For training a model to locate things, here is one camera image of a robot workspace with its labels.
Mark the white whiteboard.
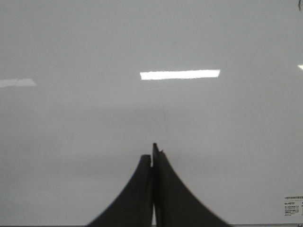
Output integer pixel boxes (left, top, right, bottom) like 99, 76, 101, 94
0, 0, 303, 226

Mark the white product label sticker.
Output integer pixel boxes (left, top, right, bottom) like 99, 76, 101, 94
284, 195, 303, 217

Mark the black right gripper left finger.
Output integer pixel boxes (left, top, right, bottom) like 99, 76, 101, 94
87, 155, 153, 227

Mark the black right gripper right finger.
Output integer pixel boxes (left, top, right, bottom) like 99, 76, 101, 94
152, 143, 230, 227

